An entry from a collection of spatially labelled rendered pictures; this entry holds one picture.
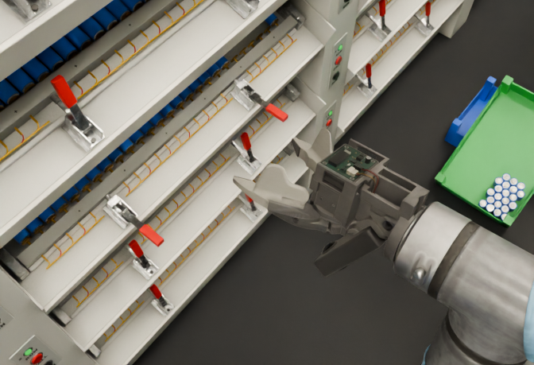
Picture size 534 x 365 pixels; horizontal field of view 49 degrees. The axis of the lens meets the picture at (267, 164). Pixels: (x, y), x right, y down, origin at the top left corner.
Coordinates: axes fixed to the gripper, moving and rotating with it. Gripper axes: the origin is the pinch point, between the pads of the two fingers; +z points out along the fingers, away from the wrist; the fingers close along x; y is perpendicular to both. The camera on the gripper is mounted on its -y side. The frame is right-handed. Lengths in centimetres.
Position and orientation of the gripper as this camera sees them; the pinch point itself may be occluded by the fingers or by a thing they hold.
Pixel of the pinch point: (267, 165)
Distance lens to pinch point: 73.9
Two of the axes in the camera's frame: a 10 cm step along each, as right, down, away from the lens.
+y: 1.3, -7.8, -6.1
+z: -7.7, -4.6, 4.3
